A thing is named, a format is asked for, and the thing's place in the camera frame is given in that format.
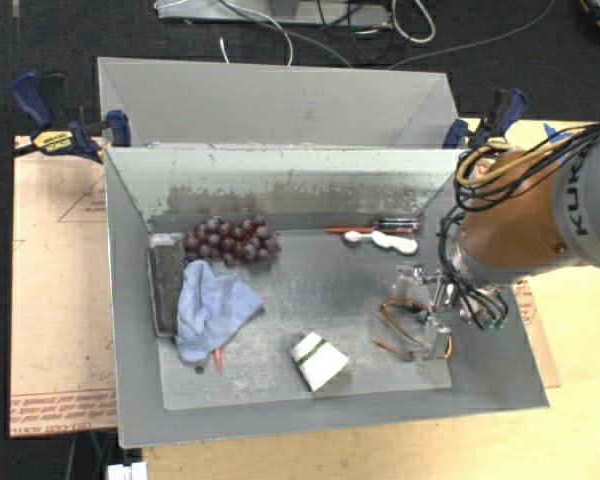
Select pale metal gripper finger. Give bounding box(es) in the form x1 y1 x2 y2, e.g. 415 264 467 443
395 264 426 297
421 316 454 362

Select white plastic spoon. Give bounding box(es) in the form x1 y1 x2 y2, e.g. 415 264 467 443
343 229 420 257

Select black and red tool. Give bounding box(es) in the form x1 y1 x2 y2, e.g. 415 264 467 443
373 218 422 233

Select grey metal bin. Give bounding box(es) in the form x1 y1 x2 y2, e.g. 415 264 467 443
97 56 551 450

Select white cup with green stripe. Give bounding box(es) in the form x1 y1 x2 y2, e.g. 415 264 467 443
289 331 350 393

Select dark purple grape bunch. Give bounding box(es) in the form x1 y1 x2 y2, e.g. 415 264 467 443
182 214 281 268

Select light blue cloth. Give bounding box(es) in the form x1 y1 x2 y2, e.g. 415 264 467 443
174 259 265 365

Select brown cardboard board red print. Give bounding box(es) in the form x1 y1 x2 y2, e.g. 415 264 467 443
9 135 562 439

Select orange-brown frame sunglasses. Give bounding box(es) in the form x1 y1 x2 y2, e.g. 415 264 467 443
373 296 454 362

